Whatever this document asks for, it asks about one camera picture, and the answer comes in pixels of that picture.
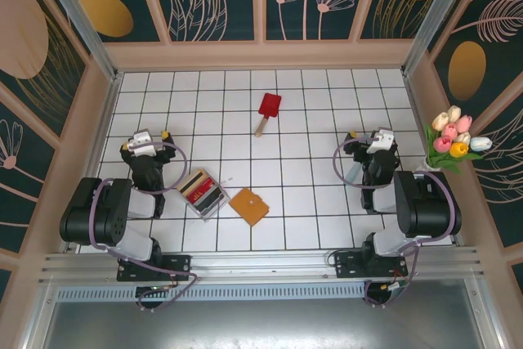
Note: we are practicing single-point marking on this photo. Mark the red credit card stack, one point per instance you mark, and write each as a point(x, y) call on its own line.
point(201, 194)

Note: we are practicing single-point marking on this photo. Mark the grey credit card stack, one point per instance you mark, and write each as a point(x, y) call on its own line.
point(210, 203)

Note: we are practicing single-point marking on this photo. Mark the clear acrylic card box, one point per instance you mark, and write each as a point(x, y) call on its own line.
point(205, 215)

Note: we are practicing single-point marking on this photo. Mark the orange leather card holder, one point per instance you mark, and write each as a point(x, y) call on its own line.
point(249, 206)

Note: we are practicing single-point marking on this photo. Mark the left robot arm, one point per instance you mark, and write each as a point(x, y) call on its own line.
point(90, 210)

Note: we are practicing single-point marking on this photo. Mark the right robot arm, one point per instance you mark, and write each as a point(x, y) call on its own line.
point(429, 206)

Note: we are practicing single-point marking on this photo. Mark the white ribbed vase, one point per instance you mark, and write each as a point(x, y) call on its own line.
point(427, 167)

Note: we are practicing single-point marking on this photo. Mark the artificial tulip bouquet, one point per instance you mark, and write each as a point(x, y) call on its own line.
point(451, 130)

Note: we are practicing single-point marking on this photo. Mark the red toy shovel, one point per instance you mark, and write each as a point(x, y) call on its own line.
point(270, 104)

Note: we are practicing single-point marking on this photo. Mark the brushed metal panel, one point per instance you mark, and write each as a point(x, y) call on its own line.
point(261, 324)

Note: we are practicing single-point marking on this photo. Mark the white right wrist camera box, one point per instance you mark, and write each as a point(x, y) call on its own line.
point(382, 140)

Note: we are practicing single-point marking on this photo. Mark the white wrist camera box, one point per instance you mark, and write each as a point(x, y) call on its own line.
point(141, 144)
point(382, 140)

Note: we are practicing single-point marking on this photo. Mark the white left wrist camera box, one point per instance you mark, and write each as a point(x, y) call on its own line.
point(141, 144)

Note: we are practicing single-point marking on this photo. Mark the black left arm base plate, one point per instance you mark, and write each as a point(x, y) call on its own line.
point(175, 265)

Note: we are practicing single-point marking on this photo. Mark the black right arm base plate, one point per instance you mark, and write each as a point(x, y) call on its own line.
point(347, 265)

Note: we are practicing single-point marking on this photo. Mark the aluminium corner post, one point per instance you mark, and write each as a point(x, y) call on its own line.
point(429, 14)
point(81, 22)

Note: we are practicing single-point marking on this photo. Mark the aluminium frame rail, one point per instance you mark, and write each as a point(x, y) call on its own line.
point(261, 267)

